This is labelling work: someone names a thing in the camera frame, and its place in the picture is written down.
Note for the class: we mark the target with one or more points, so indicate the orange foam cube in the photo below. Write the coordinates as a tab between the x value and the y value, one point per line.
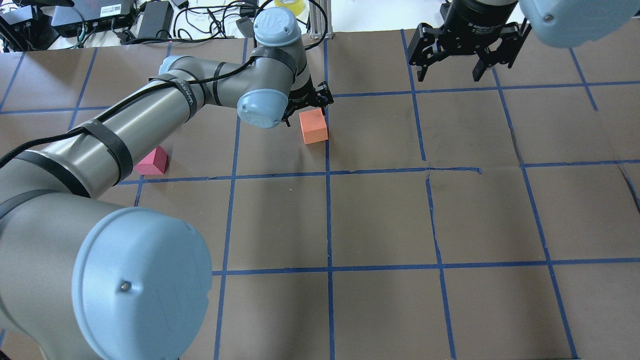
314	126

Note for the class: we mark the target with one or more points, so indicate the aluminium frame post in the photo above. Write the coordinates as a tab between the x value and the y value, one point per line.
320	19

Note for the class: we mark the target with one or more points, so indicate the yellow tape roll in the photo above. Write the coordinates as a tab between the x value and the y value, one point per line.
297	7

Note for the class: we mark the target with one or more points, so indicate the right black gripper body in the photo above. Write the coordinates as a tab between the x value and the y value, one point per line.
471	22

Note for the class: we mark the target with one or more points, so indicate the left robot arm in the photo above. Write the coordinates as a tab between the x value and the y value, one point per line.
91	280

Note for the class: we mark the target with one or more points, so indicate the pink foam cube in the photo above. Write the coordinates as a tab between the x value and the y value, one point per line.
155	163

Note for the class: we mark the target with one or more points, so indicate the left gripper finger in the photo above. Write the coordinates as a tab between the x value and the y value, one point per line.
322	97
286	117

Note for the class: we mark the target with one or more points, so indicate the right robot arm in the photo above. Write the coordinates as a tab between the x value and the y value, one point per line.
571	23

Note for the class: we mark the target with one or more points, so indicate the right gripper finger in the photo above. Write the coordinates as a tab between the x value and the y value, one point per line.
424	49
512	38

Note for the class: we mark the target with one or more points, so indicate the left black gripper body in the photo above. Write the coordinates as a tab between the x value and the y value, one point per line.
303	95

